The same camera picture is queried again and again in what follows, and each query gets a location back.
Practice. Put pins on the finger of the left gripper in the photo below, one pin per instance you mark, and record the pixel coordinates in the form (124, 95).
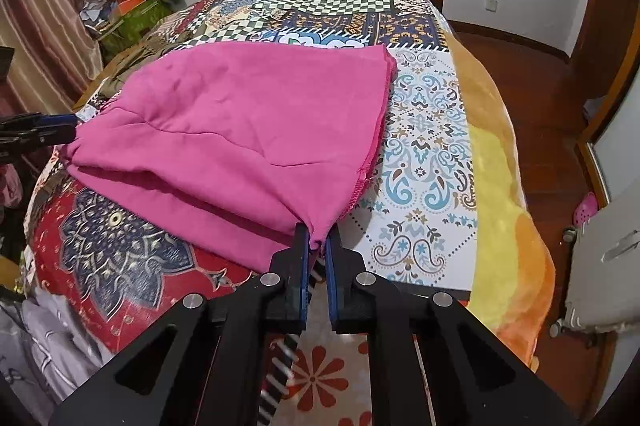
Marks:
(25, 133)

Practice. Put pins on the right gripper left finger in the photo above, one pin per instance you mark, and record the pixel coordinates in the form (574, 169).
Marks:
(201, 362)

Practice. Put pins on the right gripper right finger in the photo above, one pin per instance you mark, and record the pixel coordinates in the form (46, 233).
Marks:
(431, 361)

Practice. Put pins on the pink pants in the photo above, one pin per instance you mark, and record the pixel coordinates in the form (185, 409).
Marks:
(231, 145)

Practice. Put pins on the striped red curtain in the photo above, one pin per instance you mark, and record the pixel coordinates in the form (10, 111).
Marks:
(55, 58)

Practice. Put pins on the patchwork patterned bedspread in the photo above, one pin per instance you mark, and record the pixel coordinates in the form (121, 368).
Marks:
(415, 224)

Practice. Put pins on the green storage box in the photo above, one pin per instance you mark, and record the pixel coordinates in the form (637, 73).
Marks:
(127, 30)

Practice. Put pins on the olive green pants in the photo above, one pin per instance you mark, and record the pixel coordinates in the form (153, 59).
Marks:
(118, 71)

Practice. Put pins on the grey crumpled cloth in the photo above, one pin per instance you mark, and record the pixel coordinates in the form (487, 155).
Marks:
(46, 351)

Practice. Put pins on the white suitcase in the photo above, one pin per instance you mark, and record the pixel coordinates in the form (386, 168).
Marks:
(602, 293)

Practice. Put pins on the pink croc shoe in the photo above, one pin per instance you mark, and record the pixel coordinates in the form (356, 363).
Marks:
(585, 209)

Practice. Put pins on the brown wooden door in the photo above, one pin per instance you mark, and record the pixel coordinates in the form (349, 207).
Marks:
(601, 45)

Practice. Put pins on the white wall socket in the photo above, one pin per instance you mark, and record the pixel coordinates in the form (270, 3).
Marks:
(491, 5)

